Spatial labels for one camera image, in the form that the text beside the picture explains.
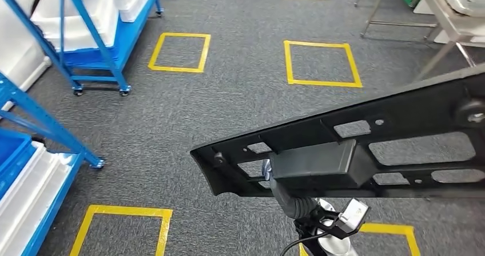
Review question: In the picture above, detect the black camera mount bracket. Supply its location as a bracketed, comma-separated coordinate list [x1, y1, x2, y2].
[293, 205, 344, 243]

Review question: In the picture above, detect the blue plastic bin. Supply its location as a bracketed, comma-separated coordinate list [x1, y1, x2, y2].
[62, 46, 119, 69]
[0, 128, 38, 202]

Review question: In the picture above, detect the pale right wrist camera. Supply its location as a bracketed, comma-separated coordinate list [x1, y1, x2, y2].
[336, 198, 371, 234]

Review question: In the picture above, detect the stainless steel table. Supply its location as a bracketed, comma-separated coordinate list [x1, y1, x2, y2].
[353, 0, 485, 83]

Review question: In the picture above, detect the black plastic panel part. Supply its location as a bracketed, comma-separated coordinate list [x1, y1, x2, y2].
[189, 63, 485, 199]

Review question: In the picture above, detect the yellow floor tape square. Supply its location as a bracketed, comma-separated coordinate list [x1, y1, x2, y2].
[298, 222, 422, 256]
[283, 39, 363, 89]

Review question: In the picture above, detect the blue metal shelf rack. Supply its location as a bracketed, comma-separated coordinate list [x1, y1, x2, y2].
[0, 0, 164, 97]
[0, 70, 106, 256]

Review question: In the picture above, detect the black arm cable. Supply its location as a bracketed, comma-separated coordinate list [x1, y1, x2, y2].
[279, 229, 334, 256]

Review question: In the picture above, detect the white plastic bin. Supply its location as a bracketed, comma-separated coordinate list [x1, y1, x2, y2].
[0, 152, 74, 256]
[30, 0, 119, 54]
[0, 141, 48, 225]
[112, 0, 151, 23]

